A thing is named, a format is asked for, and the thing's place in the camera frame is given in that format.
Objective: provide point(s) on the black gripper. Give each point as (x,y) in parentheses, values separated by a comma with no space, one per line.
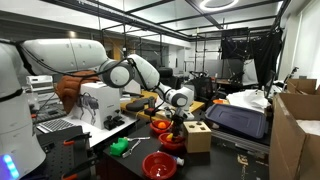
(178,121)

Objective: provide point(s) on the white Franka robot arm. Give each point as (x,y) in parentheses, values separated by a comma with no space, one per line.
(66,53)

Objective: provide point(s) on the orange toy ball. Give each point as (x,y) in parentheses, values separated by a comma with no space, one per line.
(162,125)

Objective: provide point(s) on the green plastic toy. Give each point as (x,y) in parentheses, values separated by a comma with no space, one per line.
(118,147)

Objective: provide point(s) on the red plastic bowl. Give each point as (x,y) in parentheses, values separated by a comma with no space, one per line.
(153,129)
(166,145)
(156,166)

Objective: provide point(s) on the small tan cardboard box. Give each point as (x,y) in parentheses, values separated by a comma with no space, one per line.
(161,115)

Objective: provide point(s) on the wooden shape sorter box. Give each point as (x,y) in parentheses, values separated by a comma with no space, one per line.
(198,140)

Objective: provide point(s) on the white blue toothpaste tube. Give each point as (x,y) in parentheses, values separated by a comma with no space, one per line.
(179,161)

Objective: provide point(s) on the black box with red label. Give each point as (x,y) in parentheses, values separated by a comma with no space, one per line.
(151,111)

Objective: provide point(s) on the silver metal spoon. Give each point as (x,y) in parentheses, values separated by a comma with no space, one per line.
(131,148)

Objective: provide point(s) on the black padded case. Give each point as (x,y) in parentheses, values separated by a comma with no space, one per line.
(136,105)

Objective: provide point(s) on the orange bowl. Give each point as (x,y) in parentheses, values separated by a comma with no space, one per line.
(220,101)

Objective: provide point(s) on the black office chair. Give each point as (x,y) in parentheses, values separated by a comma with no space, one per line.
(168,76)
(205,86)

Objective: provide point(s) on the white monitor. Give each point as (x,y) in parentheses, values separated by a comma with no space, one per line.
(133,88)

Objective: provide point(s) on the dark blue plastic lid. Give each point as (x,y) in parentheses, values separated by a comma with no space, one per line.
(236,120)

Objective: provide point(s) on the black controller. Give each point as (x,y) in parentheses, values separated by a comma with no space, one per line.
(113,122)

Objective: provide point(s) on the white desk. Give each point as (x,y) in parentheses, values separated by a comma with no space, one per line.
(100,133)

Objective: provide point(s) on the white robot dog box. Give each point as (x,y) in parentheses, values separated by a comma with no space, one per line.
(103,100)

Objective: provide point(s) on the white paper pile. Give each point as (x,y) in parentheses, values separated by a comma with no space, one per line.
(248,98)

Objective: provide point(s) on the black orange clamp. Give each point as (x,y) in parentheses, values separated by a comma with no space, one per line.
(81,166)
(77,138)

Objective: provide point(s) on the black computer monitor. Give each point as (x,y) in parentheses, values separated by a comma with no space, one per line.
(270,85)

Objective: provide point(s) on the brown puffer jacket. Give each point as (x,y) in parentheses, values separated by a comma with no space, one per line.
(71,90)

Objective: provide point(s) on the large brown cardboard box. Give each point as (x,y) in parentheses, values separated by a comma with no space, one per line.
(290,146)

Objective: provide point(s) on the black pegboard stand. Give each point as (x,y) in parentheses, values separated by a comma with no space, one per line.
(60,156)

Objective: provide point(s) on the black curtain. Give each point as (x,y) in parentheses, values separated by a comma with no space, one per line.
(260,50)

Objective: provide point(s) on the grey keyboard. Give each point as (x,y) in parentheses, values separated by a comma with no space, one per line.
(55,125)

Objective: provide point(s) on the white foam packing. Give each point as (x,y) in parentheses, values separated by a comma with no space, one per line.
(310,126)

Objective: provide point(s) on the small open cardboard box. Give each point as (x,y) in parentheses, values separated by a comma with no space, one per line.
(301,86)

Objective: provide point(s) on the white printer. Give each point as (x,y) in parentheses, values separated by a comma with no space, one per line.
(40,83)

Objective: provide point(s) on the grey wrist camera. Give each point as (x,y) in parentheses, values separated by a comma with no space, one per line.
(189,116)

